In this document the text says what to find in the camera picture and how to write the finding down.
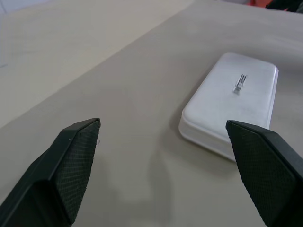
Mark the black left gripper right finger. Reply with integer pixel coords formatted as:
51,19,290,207
225,120,303,227

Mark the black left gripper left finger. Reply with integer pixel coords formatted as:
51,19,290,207
0,118,101,227

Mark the white plastic pencil case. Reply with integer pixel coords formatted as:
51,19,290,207
178,52,279,163

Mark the black frame in background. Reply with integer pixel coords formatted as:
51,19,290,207
265,0,303,13

